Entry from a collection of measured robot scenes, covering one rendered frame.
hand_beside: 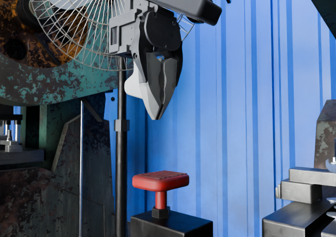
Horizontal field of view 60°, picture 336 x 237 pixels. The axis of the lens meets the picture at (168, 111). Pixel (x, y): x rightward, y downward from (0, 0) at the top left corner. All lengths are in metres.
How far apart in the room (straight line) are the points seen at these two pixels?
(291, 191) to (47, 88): 1.12
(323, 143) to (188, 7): 0.53
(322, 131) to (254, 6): 1.27
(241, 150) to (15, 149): 1.25
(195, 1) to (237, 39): 1.59
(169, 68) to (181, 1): 0.10
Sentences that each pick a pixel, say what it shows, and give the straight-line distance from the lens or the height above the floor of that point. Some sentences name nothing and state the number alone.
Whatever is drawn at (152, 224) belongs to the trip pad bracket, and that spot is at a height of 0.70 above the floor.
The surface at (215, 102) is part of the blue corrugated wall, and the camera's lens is 1.96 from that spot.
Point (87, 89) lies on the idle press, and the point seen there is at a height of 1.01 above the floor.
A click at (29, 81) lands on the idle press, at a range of 1.37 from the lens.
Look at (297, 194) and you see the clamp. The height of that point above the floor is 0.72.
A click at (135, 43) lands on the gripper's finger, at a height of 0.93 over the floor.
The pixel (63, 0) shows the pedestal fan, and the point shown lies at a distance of 1.06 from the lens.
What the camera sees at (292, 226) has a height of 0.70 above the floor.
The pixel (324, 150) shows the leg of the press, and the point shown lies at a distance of 0.79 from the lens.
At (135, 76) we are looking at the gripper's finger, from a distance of 0.42.
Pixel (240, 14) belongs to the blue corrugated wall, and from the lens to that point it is 1.99.
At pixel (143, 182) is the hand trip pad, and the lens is 0.38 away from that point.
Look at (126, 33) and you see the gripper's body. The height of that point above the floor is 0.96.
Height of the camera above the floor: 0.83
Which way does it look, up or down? 3 degrees up
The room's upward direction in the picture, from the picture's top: straight up
